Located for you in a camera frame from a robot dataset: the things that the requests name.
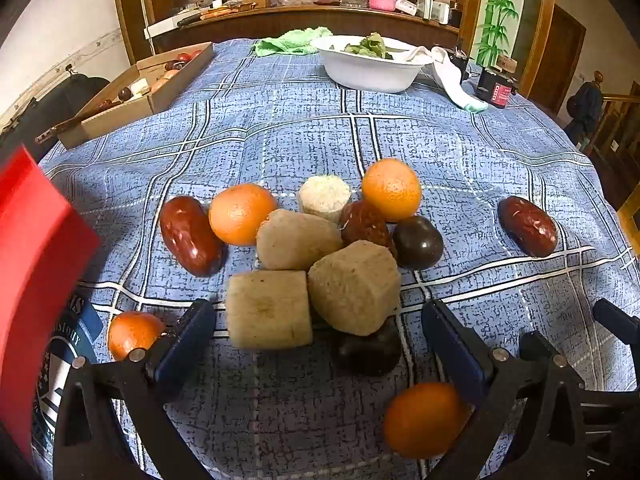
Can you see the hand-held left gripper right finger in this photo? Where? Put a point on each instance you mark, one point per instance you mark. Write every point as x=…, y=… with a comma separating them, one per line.
x=452, y=347

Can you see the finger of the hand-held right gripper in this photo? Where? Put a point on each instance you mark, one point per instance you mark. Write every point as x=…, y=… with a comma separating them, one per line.
x=619, y=314

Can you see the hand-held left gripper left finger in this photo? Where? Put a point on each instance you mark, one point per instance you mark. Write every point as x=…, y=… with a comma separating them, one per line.
x=186, y=347

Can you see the orange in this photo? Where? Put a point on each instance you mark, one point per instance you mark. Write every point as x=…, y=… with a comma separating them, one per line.
x=132, y=334
x=391, y=189
x=242, y=214
x=424, y=420

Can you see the beige sugarcane chunk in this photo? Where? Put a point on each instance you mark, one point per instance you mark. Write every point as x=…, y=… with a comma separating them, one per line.
x=297, y=240
x=269, y=309
x=354, y=290

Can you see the red date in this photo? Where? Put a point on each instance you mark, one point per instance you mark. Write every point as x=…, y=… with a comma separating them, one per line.
x=527, y=225
x=364, y=224
x=189, y=235

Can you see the red tray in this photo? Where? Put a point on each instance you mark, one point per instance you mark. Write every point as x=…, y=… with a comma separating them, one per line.
x=35, y=270

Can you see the dark passion fruit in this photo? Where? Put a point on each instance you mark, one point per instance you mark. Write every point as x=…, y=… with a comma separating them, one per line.
x=418, y=242
x=367, y=354

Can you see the blue printed bag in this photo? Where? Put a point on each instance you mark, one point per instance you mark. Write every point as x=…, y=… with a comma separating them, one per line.
x=56, y=355

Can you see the wooden stair railing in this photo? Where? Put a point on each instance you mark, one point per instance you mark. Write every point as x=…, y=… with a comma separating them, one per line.
x=617, y=125

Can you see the small white sugarcane chunk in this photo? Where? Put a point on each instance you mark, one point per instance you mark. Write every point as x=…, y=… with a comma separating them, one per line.
x=325, y=197

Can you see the dark jacket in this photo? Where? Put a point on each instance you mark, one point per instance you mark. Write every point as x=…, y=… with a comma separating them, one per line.
x=585, y=104

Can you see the blue plaid tablecloth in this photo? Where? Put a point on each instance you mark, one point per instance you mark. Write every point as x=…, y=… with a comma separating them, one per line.
x=300, y=125

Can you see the cardboard box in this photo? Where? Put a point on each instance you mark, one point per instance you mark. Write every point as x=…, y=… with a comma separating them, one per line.
x=135, y=97

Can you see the black and red device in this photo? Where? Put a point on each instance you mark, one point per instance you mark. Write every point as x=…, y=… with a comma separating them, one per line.
x=495, y=89

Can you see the wooden door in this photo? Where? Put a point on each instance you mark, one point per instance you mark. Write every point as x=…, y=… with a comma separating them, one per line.
x=560, y=60

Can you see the white sock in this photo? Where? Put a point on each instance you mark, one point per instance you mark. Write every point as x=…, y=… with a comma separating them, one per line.
x=450, y=77

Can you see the pile of mixed produce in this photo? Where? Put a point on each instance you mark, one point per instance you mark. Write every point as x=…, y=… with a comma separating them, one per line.
x=160, y=72

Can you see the black sofa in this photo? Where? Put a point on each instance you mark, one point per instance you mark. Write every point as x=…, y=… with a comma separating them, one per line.
x=45, y=105

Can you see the white bowl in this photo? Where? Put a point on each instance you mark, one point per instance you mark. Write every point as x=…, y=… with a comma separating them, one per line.
x=372, y=72

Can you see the green leaves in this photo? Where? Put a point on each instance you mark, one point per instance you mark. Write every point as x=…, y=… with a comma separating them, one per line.
x=371, y=46

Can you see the green cloth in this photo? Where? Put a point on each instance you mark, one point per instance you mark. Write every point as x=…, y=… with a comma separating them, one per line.
x=289, y=42

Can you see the white flat box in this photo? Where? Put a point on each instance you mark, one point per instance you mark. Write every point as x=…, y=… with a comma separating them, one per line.
x=167, y=25

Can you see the wooden sideboard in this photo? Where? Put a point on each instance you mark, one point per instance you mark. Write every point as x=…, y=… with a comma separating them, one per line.
x=235, y=27

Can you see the bamboo painted panel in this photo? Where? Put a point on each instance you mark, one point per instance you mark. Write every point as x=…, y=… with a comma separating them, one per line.
x=500, y=10

